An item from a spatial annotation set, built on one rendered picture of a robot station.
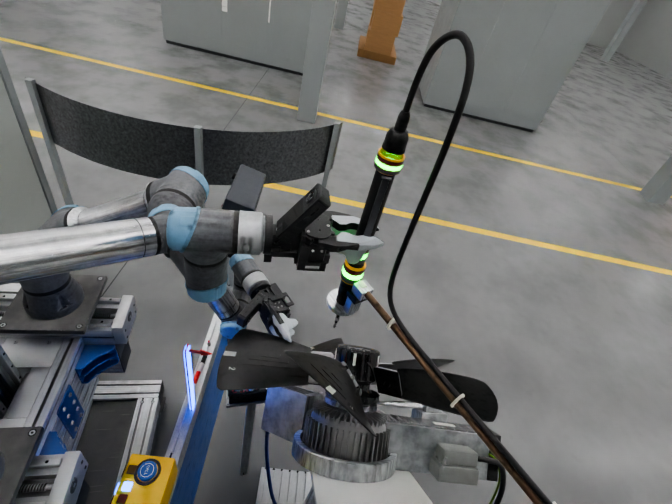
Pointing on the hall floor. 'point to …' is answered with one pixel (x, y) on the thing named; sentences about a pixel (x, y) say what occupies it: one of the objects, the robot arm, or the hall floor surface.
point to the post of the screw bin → (247, 437)
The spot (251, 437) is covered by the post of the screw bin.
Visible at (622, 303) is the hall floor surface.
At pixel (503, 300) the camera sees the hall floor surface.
